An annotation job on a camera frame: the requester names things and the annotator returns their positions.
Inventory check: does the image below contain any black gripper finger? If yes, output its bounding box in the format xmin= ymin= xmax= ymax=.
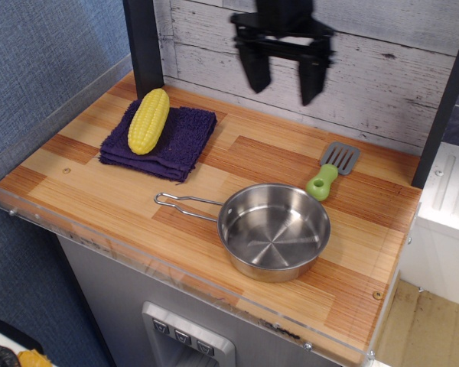
xmin=298 ymin=47 xmax=329 ymax=106
xmin=236 ymin=40 xmax=271 ymax=93

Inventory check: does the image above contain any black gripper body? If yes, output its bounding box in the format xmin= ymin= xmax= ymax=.
xmin=230 ymin=1 xmax=334 ymax=61

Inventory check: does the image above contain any green handled grey spatula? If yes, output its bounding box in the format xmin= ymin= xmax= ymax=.
xmin=305 ymin=141 xmax=360 ymax=201

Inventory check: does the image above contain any dark blue folded towel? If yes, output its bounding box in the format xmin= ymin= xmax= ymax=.
xmin=99 ymin=100 xmax=217 ymax=183

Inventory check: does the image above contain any yellow plastic corn cob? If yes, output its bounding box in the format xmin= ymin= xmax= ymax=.
xmin=128 ymin=88 xmax=170 ymax=155

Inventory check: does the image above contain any stainless steel pan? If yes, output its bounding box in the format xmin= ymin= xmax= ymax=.
xmin=154 ymin=182 xmax=332 ymax=284

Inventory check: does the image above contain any white ribbed side panel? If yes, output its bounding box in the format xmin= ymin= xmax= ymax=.
xmin=419 ymin=142 xmax=459 ymax=230

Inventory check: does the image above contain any clear acrylic guard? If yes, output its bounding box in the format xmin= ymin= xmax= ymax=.
xmin=0 ymin=45 xmax=426 ymax=365

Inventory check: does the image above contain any grey toy fridge cabinet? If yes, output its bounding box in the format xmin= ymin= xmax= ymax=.
xmin=59 ymin=237 xmax=333 ymax=366

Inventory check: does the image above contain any silver dispenser panel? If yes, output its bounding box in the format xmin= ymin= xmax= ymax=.
xmin=142 ymin=301 xmax=236 ymax=366

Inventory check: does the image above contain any yellow object bottom left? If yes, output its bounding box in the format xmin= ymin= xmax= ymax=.
xmin=18 ymin=349 xmax=54 ymax=367

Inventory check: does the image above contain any black left frame post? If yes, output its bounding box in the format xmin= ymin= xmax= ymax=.
xmin=123 ymin=0 xmax=164 ymax=99

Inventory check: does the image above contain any black frame post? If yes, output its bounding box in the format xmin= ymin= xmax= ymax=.
xmin=123 ymin=0 xmax=164 ymax=99
xmin=411 ymin=0 xmax=459 ymax=189

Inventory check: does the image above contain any black right frame post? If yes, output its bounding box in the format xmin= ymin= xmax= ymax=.
xmin=411 ymin=0 xmax=459 ymax=189

